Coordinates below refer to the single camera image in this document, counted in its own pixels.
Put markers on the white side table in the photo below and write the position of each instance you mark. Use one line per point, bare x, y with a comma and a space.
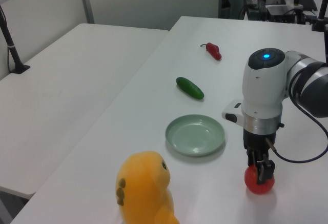
64, 93

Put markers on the black flat device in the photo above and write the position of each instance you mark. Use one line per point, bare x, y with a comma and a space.
279, 10

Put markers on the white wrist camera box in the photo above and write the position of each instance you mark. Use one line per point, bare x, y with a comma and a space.
232, 112

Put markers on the pale green plate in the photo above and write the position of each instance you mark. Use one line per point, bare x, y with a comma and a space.
194, 137

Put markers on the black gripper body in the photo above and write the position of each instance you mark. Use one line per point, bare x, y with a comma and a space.
258, 142

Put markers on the red chili pepper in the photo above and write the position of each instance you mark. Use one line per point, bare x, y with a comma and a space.
214, 51

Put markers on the grey partition frame post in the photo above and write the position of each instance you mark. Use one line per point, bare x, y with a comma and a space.
85, 1

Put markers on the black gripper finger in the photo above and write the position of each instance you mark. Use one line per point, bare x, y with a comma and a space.
266, 172
252, 158

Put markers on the black clamped camera pole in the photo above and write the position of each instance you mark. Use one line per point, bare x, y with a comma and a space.
321, 11

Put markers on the black camera pole with base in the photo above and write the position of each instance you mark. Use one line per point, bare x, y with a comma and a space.
12, 52

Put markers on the orange plush toy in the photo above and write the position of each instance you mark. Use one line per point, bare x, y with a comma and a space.
143, 183

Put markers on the green cucumber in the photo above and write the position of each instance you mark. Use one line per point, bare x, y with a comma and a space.
189, 88

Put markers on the red apple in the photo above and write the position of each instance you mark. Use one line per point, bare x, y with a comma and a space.
252, 183

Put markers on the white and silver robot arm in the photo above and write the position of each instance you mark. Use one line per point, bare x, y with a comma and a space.
261, 88

